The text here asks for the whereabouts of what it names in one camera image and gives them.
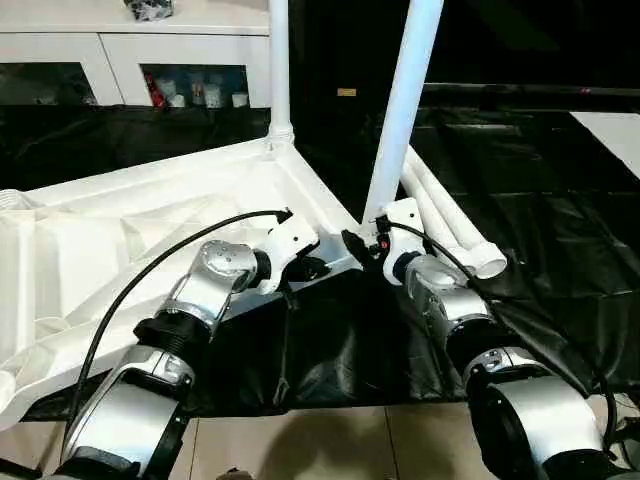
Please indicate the white plastic stool seat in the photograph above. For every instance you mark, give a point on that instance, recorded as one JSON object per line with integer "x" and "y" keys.
{"x": 125, "y": 225}

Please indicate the white flat sheet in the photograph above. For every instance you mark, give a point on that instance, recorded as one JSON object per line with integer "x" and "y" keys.
{"x": 615, "y": 140}

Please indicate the dark object on cabinet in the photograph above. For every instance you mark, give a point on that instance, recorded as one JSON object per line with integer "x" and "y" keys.
{"x": 150, "y": 9}

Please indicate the white cabinet with glass doors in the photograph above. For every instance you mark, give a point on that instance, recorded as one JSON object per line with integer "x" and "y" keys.
{"x": 125, "y": 45}

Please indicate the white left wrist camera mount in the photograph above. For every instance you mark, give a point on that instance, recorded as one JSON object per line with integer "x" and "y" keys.
{"x": 290, "y": 245}

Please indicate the white plastic table leg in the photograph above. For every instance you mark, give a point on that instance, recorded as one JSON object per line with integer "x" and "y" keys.
{"x": 454, "y": 210}
{"x": 280, "y": 65}
{"x": 432, "y": 210}
{"x": 400, "y": 110}

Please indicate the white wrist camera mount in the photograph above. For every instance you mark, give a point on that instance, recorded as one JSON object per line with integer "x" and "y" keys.
{"x": 405, "y": 230}
{"x": 290, "y": 245}

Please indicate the black work mat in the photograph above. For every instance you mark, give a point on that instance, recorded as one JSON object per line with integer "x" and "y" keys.
{"x": 350, "y": 340}

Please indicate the dark rounded object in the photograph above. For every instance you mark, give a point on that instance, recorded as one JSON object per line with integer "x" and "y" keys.
{"x": 237, "y": 475}

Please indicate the small white cup in cabinet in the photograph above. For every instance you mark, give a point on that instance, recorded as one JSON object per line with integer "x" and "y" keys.
{"x": 239, "y": 100}

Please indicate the small tan label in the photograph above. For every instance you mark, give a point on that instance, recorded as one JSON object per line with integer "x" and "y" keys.
{"x": 347, "y": 92}

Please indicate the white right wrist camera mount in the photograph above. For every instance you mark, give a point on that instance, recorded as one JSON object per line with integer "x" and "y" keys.
{"x": 405, "y": 230}

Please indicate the red packet in cabinet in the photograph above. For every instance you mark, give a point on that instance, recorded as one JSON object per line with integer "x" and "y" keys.
{"x": 155, "y": 90}

